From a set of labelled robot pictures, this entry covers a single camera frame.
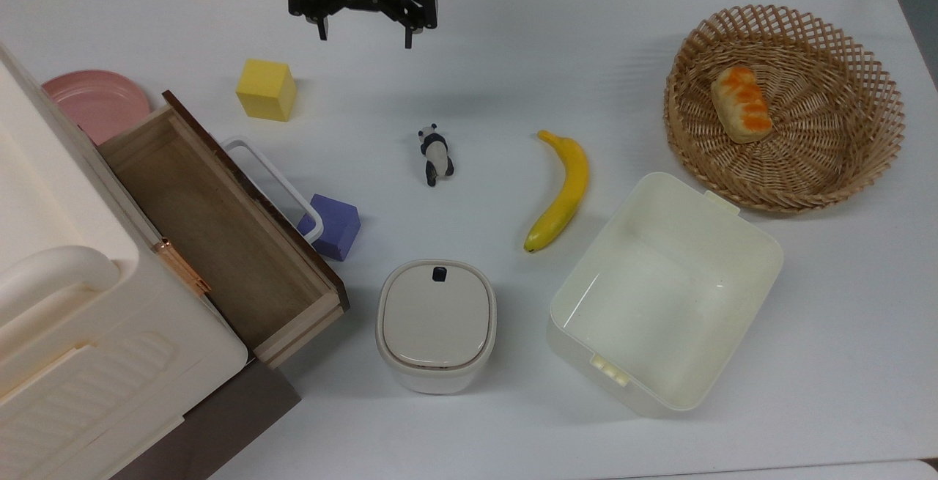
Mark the small panda toy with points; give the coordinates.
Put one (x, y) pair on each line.
(437, 157)

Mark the yellow toy banana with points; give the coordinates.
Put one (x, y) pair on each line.
(568, 187)

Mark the orange glazed toy bread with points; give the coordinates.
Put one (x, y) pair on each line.
(741, 105)

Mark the cream plastic toy cabinet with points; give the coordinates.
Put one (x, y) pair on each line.
(88, 333)

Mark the dark brown drawer cabinet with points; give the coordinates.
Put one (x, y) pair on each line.
(220, 429)

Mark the yellow foam cube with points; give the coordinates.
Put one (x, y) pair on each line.
(265, 90)

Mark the purple foam cube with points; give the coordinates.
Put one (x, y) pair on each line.
(337, 229)

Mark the pink plastic plate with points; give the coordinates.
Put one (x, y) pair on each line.
(95, 102)

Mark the small beige lidded bin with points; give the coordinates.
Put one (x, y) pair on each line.
(437, 326)

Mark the cream plastic open box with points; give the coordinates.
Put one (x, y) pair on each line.
(659, 304)

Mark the woven wicker basket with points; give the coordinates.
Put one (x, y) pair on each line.
(828, 135)

